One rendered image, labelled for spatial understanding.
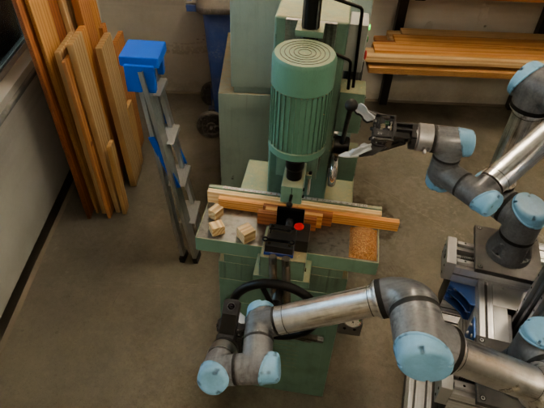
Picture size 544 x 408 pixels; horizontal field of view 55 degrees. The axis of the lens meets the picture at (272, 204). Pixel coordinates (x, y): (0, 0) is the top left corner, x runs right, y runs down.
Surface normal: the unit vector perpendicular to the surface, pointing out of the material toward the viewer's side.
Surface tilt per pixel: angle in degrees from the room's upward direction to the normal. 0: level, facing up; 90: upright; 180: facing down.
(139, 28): 90
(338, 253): 0
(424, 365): 86
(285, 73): 90
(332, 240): 0
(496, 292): 0
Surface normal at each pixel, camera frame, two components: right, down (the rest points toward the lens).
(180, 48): -0.01, 0.68
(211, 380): -0.11, 0.21
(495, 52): 0.04, -0.74
